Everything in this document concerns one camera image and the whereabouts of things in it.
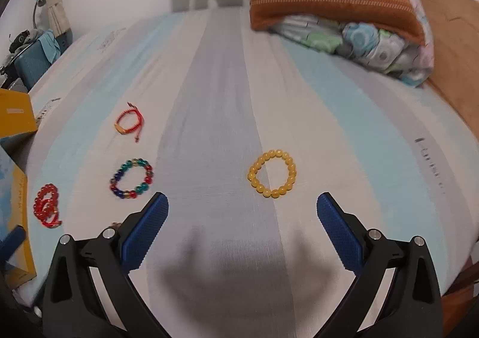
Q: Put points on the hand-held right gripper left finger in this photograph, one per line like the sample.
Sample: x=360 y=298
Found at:
x=148 y=229

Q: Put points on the striped bed sheet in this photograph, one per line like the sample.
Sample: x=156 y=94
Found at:
x=232 y=98

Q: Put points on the white cardboard box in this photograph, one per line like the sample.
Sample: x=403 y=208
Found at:
x=17 y=113

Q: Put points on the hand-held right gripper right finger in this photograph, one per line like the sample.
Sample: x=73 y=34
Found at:
x=338 y=229

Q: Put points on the floral quilt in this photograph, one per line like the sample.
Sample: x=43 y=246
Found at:
x=370 y=46

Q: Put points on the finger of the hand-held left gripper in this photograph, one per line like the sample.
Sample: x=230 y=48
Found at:
x=13 y=240

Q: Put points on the teal cloth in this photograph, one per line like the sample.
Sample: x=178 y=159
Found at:
x=50 y=44

